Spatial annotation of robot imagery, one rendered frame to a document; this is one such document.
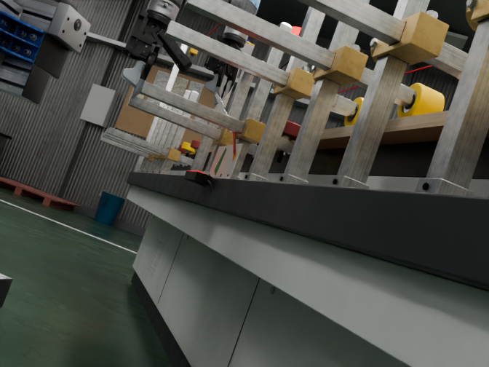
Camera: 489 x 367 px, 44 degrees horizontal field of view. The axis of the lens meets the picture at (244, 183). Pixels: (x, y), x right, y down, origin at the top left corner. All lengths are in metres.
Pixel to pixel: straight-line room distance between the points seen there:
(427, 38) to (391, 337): 0.43
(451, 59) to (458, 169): 0.30
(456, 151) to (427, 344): 0.21
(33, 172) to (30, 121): 0.80
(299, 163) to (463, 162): 0.50
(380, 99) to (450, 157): 0.27
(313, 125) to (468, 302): 0.63
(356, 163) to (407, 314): 0.30
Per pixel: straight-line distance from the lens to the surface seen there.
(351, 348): 1.21
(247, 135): 1.58
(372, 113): 0.95
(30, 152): 9.82
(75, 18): 1.78
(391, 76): 0.97
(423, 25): 0.93
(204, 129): 1.85
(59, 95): 9.82
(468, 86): 0.75
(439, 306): 0.67
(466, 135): 0.73
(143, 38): 1.58
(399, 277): 0.75
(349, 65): 1.14
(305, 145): 1.17
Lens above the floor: 0.60
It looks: 4 degrees up
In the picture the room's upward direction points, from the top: 20 degrees clockwise
